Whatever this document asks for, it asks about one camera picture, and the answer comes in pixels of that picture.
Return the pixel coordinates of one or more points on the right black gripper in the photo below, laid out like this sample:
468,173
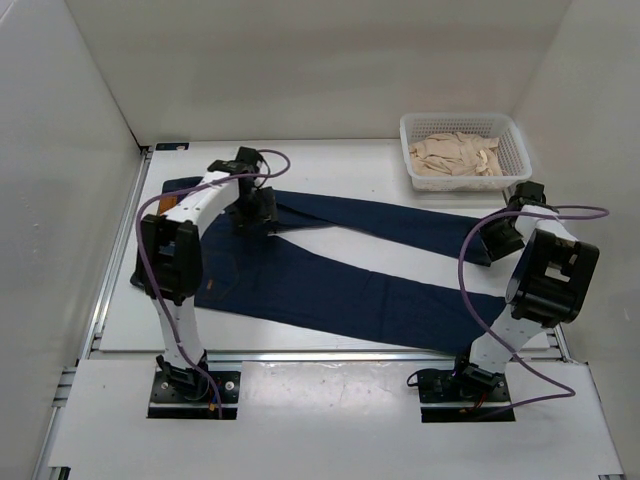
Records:
494,249

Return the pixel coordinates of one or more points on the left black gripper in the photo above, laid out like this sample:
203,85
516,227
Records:
265,214

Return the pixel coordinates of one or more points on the dark blue denim trousers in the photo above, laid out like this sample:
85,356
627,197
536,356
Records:
270,278

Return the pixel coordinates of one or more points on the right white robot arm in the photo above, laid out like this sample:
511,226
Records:
548,285

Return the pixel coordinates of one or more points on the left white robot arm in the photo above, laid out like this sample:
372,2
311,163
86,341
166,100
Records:
169,260

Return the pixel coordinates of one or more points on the beige crumpled garment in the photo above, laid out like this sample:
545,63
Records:
455,155

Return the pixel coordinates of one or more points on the white plastic basket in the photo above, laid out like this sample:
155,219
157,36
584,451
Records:
512,155

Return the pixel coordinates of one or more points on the small dark corner label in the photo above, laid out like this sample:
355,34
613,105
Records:
172,146

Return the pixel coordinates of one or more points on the aluminium rail frame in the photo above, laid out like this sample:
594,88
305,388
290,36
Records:
314,405

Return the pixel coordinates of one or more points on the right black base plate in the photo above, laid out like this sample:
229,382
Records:
447,398

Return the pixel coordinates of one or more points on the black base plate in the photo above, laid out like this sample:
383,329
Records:
170,399
447,398

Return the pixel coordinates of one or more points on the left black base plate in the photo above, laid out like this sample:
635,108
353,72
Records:
170,399

